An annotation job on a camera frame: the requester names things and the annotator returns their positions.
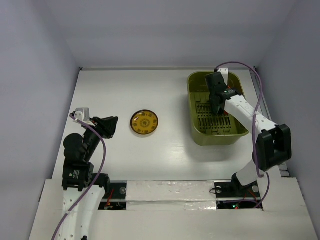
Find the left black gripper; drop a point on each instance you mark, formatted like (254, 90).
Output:
(106, 125)

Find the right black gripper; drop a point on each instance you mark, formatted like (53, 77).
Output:
(215, 100)

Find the beige patterned plate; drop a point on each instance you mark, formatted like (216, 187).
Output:
(138, 135)

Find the brown yellow plate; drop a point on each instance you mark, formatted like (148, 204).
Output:
(144, 121)

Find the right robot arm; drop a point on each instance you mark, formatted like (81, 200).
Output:
(272, 143)

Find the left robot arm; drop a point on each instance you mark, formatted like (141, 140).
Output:
(83, 189)

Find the olive green dish rack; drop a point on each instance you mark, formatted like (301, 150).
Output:
(208, 129)

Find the foil covered base bar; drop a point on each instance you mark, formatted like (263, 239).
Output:
(170, 196)

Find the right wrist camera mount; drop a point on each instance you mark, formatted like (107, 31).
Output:
(224, 72)

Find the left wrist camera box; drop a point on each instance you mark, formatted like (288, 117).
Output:
(81, 114)

